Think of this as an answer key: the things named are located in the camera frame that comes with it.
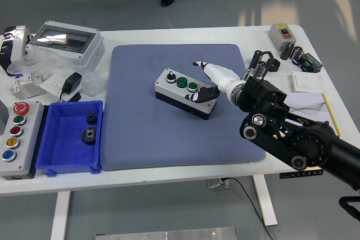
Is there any clear plastic bag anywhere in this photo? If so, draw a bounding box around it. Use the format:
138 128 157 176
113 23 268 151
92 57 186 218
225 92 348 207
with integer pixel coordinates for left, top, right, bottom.
7 46 109 96

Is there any white wall switch plate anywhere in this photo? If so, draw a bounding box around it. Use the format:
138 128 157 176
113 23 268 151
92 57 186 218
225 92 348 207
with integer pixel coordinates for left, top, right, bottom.
291 71 322 93

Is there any large black gear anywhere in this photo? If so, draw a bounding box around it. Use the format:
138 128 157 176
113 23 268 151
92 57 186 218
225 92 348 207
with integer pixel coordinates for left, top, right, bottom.
80 126 98 147

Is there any grey five-button control box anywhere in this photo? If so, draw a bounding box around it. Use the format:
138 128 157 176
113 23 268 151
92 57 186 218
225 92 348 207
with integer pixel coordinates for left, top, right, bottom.
0 101 46 181

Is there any blue-grey mat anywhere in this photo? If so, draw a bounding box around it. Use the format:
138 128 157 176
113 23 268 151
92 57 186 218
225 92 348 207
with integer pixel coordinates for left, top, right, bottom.
101 43 267 171

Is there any white wall socket plate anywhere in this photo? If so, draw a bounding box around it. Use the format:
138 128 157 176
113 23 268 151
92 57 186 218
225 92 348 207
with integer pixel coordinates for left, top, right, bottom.
40 73 81 102

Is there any grey black electrical device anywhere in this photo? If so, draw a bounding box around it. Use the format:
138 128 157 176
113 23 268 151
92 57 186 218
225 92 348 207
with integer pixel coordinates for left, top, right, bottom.
0 25 32 76

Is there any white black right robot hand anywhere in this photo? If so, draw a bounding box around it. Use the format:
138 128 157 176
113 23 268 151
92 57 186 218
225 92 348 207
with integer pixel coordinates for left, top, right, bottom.
184 60 240 104

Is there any white table leg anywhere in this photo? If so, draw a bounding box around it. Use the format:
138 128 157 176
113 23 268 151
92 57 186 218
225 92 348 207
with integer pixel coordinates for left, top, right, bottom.
50 191 71 240
251 174 278 227

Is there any grey four-button control box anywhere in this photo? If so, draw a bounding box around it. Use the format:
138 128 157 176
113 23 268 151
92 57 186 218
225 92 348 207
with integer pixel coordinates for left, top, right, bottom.
154 67 219 120

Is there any black power adapter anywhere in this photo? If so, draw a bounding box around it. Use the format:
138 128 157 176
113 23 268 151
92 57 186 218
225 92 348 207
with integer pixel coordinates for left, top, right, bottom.
58 71 83 103

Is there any black cable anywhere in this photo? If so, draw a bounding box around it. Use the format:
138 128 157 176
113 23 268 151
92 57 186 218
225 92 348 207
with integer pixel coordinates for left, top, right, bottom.
223 177 273 240

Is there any white circuit breaker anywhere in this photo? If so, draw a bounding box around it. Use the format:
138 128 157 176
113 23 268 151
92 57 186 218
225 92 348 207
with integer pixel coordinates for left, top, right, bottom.
7 71 36 94

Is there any grey enclosure with clear lid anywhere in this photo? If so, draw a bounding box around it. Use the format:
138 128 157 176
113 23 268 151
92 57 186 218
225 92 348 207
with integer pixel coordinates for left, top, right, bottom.
25 20 105 69

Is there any blue plastic bin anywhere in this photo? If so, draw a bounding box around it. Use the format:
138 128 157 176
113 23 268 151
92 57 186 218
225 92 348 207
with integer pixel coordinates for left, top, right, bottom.
35 100 104 178

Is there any silver metal bracket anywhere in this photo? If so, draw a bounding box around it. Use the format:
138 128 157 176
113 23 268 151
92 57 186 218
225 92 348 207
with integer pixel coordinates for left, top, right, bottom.
21 84 48 101

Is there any yellow white carton box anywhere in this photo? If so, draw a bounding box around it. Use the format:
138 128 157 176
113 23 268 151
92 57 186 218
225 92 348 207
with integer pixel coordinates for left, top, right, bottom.
286 92 341 137

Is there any black module with green terminal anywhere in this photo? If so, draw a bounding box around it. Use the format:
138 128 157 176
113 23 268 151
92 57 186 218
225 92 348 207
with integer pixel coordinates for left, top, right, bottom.
298 52 323 74

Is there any grey two-button switch box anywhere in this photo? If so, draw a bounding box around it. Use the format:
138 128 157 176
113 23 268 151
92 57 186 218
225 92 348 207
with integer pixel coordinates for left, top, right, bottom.
268 23 298 52

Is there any black hex nut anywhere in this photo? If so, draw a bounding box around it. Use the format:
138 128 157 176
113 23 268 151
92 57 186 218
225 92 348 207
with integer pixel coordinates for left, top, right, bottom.
267 58 281 72

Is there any silver metal plate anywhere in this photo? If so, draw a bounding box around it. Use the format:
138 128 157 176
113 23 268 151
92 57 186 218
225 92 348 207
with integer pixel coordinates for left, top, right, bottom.
94 226 237 240

